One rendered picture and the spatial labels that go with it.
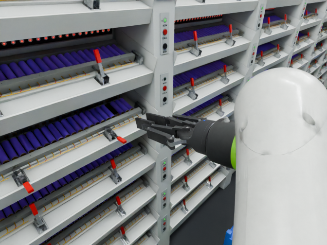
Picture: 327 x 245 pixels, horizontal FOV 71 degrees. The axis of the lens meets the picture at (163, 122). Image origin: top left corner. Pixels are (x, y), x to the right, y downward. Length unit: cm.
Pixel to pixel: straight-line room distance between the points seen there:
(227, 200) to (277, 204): 157
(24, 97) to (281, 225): 56
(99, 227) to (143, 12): 77
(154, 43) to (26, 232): 66
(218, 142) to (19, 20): 44
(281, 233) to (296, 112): 11
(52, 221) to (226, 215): 117
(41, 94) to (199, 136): 39
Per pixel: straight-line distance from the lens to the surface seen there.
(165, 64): 79
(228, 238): 115
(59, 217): 82
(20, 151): 72
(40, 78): 64
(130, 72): 74
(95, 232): 98
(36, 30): 57
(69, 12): 59
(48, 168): 69
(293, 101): 27
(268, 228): 22
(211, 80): 118
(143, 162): 93
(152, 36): 74
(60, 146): 71
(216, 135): 43
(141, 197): 106
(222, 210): 172
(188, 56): 93
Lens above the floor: 131
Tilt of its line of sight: 30 degrees down
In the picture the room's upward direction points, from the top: straight up
